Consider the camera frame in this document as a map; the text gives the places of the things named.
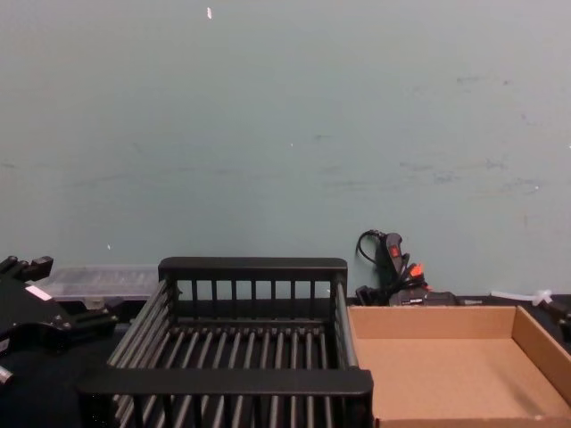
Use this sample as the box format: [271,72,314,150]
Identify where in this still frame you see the shallow brown cardboard tray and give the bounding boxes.
[346,304,571,428]

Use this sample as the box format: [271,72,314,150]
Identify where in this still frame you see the black rack with steel bars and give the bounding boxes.
[74,256,375,428]

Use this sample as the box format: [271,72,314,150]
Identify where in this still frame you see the clear plastic case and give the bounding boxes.
[31,266,161,309]

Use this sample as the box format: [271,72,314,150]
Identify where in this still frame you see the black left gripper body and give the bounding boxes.
[0,272,69,358]

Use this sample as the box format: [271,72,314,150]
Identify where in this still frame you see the black corded tool red switch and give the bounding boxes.
[355,229,461,308]

